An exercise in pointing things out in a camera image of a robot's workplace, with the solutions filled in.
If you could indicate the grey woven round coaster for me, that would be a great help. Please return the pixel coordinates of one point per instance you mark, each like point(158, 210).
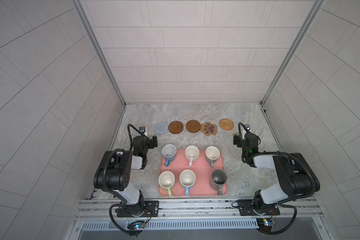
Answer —
point(160, 128)

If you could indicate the dark grey mug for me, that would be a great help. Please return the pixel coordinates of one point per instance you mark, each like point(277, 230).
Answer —
point(218, 180)

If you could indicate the pink rectangular tray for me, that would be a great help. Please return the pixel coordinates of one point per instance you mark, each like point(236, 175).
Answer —
point(201, 169)

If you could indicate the brown wooden coaster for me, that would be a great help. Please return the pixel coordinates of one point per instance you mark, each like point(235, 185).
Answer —
point(176, 127)
point(193, 126)

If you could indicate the rattan woven round coaster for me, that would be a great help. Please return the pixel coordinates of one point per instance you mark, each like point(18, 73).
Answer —
point(226, 124)

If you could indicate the cork paw print coaster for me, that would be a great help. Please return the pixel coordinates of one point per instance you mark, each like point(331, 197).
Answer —
point(209, 129)

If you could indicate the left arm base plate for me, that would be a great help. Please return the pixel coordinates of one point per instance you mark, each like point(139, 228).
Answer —
point(141, 209)

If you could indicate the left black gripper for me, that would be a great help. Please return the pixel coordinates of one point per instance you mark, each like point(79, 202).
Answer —
point(151, 141)

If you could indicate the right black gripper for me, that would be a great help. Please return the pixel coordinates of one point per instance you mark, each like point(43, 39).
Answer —
point(238, 141)

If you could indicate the white mug pink handle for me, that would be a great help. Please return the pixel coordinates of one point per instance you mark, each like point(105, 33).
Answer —
point(192, 154)

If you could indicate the right circuit board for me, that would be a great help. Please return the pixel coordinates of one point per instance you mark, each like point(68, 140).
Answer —
point(265, 225)

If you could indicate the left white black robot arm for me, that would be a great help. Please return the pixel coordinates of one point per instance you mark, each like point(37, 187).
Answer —
point(114, 172)

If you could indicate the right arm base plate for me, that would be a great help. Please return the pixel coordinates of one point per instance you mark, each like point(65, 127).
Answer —
point(246, 207)

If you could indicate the white mug grey handle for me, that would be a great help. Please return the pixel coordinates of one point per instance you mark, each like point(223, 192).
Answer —
point(212, 155)

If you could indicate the white mug blue handle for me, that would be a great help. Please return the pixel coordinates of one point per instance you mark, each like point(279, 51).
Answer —
point(187, 180)

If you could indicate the left circuit board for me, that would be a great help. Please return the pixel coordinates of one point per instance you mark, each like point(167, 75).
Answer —
point(137, 226)

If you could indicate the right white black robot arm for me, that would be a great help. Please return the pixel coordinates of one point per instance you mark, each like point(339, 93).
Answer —
point(296, 180)

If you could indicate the aluminium mounting rail frame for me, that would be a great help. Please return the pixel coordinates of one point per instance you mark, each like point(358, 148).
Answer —
point(201, 211)

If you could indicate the circuit board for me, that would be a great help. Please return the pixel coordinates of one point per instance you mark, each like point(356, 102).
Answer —
point(265, 225)
point(137, 226)

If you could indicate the blue floral mug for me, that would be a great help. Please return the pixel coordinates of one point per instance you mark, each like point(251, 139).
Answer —
point(169, 152)

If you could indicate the white mug green handle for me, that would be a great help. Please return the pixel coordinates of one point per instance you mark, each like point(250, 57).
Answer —
point(167, 181)

